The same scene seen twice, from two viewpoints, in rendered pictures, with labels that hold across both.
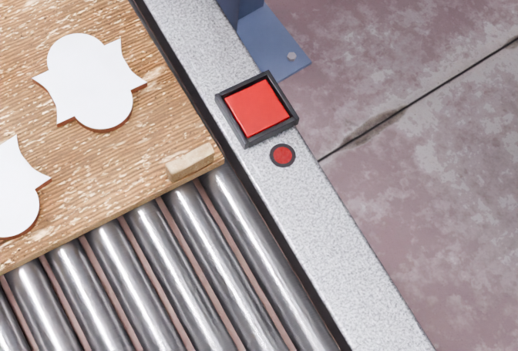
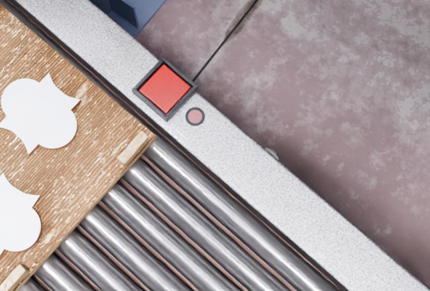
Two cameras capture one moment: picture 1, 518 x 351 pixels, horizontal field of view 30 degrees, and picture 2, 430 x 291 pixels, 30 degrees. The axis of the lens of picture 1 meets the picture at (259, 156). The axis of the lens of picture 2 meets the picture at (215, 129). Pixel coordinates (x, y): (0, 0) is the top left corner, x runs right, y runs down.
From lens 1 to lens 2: 0.23 m
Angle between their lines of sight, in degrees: 10
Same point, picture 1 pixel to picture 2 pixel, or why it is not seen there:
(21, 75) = not seen: outside the picture
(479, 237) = (348, 73)
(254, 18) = not seen: outside the picture
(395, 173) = (271, 46)
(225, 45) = (125, 47)
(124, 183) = (92, 179)
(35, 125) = (13, 160)
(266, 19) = not seen: outside the picture
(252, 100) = (160, 84)
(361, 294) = (283, 197)
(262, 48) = not seen: outside the picture
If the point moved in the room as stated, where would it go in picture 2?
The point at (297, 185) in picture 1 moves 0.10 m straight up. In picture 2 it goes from (213, 134) to (214, 117)
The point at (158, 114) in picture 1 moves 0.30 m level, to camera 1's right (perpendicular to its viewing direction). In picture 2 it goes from (97, 119) to (283, 88)
